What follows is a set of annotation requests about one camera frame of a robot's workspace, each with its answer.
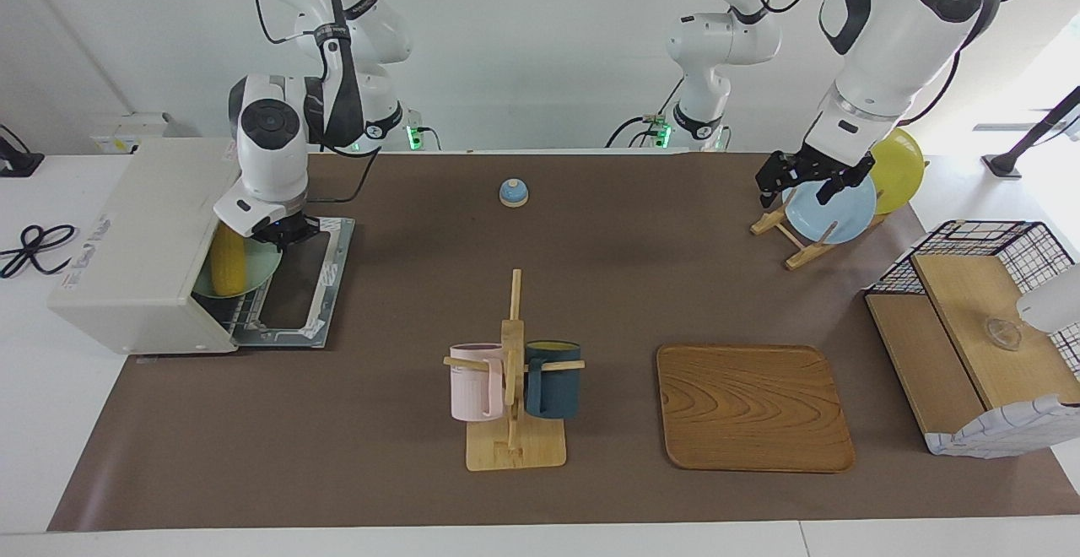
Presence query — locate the pale green round plate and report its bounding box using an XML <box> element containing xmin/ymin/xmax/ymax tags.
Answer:
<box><xmin>192</xmin><ymin>236</ymin><xmax>284</xmax><ymax>299</ymax></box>

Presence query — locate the yellow corn cob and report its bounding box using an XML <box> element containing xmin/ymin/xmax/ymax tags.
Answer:
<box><xmin>209</xmin><ymin>224</ymin><xmax>250</xmax><ymax>297</ymax></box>

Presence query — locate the cream toaster oven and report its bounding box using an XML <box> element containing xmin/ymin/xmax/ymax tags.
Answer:
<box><xmin>48</xmin><ymin>137</ymin><xmax>356</xmax><ymax>357</ymax></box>

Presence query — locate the light blue plate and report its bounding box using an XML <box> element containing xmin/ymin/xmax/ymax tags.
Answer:
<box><xmin>781</xmin><ymin>170</ymin><xmax>878</xmax><ymax>246</ymax></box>

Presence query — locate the wooden plate rack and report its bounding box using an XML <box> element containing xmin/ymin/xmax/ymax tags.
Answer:
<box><xmin>751</xmin><ymin>186</ymin><xmax>891</xmax><ymax>271</ymax></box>

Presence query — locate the yellow plate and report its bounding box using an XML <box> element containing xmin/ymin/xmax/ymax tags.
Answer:
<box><xmin>869</xmin><ymin>128</ymin><xmax>926</xmax><ymax>215</ymax></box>

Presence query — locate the light wooden shelf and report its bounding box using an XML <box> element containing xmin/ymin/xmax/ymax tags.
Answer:
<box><xmin>867</xmin><ymin>253</ymin><xmax>1080</xmax><ymax>435</ymax></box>

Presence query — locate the brown table mat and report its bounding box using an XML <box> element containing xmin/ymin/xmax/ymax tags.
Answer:
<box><xmin>48</xmin><ymin>152</ymin><xmax>1080</xmax><ymax>533</ymax></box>

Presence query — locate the brown wooden tray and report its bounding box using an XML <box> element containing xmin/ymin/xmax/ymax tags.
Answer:
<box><xmin>656</xmin><ymin>344</ymin><xmax>856</xmax><ymax>474</ymax></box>

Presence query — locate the small clear glass dish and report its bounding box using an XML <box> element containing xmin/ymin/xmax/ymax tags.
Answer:
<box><xmin>983</xmin><ymin>318</ymin><xmax>1023</xmax><ymax>350</ymax></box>

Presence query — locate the pink mug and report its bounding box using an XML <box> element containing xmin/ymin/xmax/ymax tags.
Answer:
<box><xmin>449</xmin><ymin>343</ymin><xmax>505</xmax><ymax>423</ymax></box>

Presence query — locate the white rounded object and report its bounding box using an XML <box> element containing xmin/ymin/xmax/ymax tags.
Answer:
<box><xmin>1016</xmin><ymin>263</ymin><xmax>1080</xmax><ymax>335</ymax></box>

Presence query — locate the black stand base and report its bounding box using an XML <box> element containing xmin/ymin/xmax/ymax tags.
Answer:
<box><xmin>0</xmin><ymin>124</ymin><xmax>45</xmax><ymax>178</ymax></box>

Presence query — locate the dark blue mug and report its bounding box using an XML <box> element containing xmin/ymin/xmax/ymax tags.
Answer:
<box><xmin>524</xmin><ymin>340</ymin><xmax>582</xmax><ymax>420</ymax></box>

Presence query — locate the white checked cloth liner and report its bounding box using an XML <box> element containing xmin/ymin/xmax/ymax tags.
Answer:
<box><xmin>924</xmin><ymin>395</ymin><xmax>1080</xmax><ymax>459</ymax></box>

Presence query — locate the wooden mug tree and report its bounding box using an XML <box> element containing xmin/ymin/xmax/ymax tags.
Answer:
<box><xmin>444</xmin><ymin>268</ymin><xmax>586</xmax><ymax>472</ymax></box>

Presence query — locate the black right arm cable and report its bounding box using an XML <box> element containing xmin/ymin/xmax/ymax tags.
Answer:
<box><xmin>251</xmin><ymin>0</ymin><xmax>382</xmax><ymax>205</ymax></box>

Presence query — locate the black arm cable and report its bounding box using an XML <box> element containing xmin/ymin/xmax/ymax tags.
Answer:
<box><xmin>709</xmin><ymin>0</ymin><xmax>1023</xmax><ymax>127</ymax></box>
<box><xmin>251</xmin><ymin>0</ymin><xmax>382</xmax><ymax>205</ymax></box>

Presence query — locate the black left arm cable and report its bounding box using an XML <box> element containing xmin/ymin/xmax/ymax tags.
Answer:
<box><xmin>709</xmin><ymin>0</ymin><xmax>1023</xmax><ymax>127</ymax></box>

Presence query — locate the white wall socket box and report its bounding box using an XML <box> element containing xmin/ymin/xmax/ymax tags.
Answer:
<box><xmin>91</xmin><ymin>112</ymin><xmax>174</xmax><ymax>155</ymax></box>

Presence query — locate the black wire basket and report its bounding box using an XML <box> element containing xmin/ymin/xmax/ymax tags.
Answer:
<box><xmin>865</xmin><ymin>220</ymin><xmax>1080</xmax><ymax>372</ymax></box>

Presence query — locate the black looped cable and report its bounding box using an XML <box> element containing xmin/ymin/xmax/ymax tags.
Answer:
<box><xmin>0</xmin><ymin>224</ymin><xmax>78</xmax><ymax>279</ymax></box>

